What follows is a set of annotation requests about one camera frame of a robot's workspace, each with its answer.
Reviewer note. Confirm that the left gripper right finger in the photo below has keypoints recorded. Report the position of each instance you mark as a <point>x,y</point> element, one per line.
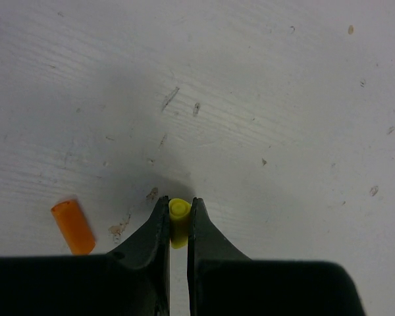
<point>224,281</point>

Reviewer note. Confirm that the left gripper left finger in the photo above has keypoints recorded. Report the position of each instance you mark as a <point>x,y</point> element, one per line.
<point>131,279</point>

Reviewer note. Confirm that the yellow pen cap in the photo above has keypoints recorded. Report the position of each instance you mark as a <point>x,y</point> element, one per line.
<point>179,216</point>

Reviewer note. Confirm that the orange pen cap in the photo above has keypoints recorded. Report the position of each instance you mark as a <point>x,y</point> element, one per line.
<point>74,227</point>

